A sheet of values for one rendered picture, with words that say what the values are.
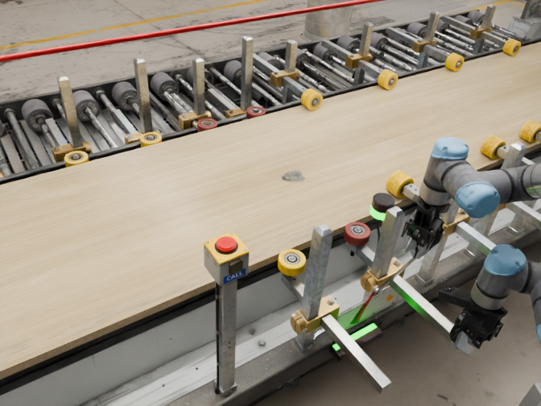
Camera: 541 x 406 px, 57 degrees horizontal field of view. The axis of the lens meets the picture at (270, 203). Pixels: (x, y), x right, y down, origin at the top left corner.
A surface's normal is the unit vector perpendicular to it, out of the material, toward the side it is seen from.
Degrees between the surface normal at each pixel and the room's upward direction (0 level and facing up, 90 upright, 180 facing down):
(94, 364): 90
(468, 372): 0
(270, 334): 0
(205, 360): 0
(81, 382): 90
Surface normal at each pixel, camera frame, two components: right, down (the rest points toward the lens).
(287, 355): 0.06, -0.78
